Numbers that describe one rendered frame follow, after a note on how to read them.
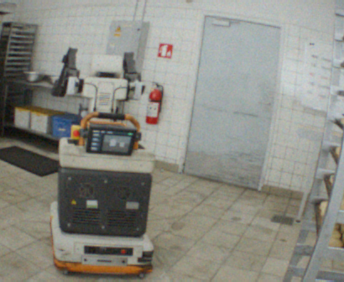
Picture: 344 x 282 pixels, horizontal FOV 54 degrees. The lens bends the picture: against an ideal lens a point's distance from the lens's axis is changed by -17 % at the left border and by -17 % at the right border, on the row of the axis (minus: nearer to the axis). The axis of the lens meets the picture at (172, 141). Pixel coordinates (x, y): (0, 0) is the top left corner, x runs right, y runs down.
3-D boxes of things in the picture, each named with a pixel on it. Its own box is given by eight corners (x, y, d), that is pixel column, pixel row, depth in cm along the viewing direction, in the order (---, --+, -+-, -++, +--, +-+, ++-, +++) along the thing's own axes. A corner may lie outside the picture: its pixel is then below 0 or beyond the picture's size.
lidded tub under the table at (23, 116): (11, 123, 519) (13, 107, 515) (30, 121, 562) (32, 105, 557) (26, 128, 505) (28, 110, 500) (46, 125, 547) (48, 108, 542)
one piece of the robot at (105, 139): (138, 164, 215) (147, 131, 203) (75, 160, 203) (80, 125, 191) (134, 151, 224) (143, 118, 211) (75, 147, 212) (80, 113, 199)
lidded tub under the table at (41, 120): (28, 128, 504) (28, 110, 499) (46, 125, 547) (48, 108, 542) (45, 133, 491) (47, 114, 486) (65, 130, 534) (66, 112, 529)
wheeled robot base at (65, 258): (153, 276, 223) (158, 244, 219) (54, 273, 202) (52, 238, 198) (128, 233, 285) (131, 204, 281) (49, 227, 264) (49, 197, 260)
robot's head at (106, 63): (123, 71, 238) (123, 54, 245) (91, 69, 231) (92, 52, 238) (117, 85, 249) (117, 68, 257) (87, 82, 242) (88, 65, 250)
